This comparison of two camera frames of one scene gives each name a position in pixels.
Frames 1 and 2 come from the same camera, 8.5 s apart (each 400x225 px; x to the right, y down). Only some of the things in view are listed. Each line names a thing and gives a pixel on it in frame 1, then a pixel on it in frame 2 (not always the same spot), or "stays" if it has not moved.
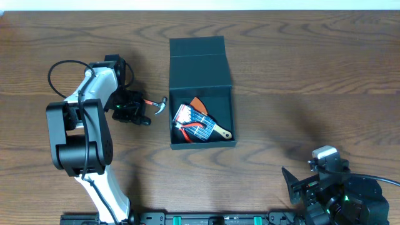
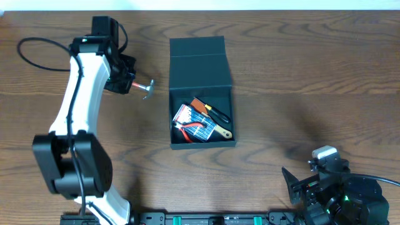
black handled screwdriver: x=145 y=121 → x=218 y=114
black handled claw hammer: x=162 y=104 → x=150 y=89
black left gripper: x=137 y=110 → x=125 y=75
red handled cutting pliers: x=180 y=125 stays
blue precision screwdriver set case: x=186 y=114 stays
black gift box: x=198 y=69 stays
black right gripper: x=312 y=185 stays
